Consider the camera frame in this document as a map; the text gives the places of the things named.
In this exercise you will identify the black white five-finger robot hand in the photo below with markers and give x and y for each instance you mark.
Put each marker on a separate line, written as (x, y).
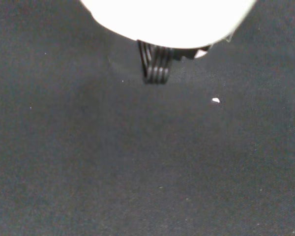
(167, 17)

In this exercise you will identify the small white crumb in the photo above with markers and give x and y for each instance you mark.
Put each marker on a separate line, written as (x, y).
(215, 100)

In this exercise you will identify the black bench cloth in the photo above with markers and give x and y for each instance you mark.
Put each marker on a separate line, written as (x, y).
(137, 159)

